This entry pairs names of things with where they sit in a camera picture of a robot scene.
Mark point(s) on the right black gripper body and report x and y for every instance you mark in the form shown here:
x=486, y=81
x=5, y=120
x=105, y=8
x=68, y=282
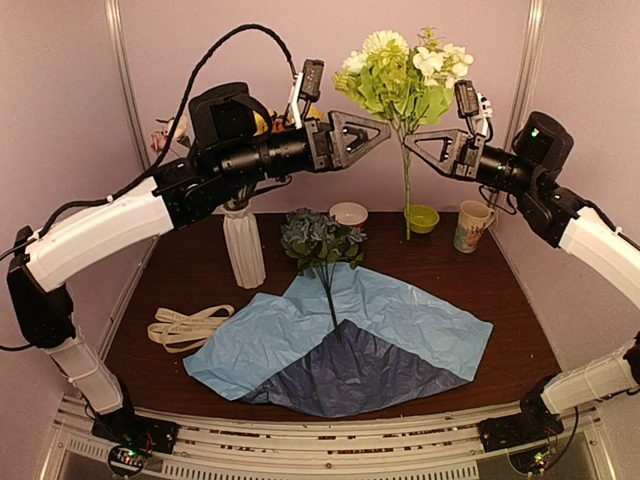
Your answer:
x=469, y=161

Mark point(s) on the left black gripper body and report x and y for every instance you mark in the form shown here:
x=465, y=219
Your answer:
x=249, y=157

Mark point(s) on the yellow flower bunch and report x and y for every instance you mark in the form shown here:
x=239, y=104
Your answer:
x=279, y=124

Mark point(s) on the blue pink flower bunch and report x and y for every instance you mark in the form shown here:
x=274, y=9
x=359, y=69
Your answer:
x=319, y=243

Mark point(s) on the white green leafy flower bunch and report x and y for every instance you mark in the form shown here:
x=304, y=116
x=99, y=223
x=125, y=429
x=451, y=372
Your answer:
x=403, y=85

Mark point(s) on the light blue wrapping paper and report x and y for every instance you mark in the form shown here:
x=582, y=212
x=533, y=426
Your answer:
x=272, y=331

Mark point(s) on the beige printed ribbon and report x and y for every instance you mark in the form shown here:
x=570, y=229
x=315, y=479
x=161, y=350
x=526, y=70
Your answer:
x=178, y=333

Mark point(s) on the dark blue wrapping paper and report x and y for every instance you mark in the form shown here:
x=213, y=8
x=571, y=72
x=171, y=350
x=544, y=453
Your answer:
x=351, y=373

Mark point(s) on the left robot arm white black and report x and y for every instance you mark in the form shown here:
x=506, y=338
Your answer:
x=81, y=235

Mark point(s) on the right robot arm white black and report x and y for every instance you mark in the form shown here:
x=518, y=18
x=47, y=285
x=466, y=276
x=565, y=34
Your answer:
x=578, y=269

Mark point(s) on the white ribbed ceramic vase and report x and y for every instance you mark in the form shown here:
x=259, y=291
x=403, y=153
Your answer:
x=244, y=247

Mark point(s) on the white ceramic bowl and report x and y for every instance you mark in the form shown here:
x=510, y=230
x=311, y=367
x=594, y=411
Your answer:
x=349, y=214

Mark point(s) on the floral ceramic mug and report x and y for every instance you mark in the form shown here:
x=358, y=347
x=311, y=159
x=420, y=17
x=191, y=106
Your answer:
x=474, y=218

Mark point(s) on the green plastic bowl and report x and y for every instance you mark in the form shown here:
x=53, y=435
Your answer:
x=421, y=219

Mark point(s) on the right circuit board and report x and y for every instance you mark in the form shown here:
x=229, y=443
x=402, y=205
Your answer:
x=532, y=462

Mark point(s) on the circuit board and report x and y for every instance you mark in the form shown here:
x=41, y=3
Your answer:
x=127, y=462
x=532, y=462

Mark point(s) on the left circuit board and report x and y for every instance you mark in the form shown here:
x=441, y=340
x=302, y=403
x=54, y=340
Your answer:
x=127, y=462

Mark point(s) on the right aluminium corner post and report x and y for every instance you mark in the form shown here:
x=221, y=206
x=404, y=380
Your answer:
x=528, y=70

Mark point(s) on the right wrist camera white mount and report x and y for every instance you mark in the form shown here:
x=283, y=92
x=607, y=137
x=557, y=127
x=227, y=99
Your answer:
x=475, y=109

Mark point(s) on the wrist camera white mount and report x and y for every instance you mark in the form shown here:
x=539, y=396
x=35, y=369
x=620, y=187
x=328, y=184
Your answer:
x=475, y=109
x=305, y=91

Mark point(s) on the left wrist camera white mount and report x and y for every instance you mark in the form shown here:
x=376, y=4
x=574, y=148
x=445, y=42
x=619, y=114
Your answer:
x=305, y=91

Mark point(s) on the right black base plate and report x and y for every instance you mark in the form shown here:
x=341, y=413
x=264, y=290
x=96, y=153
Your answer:
x=515, y=435

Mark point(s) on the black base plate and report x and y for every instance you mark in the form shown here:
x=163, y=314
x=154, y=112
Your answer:
x=515, y=435
x=138, y=432

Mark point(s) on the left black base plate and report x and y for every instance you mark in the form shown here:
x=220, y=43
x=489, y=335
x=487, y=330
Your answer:
x=138, y=432

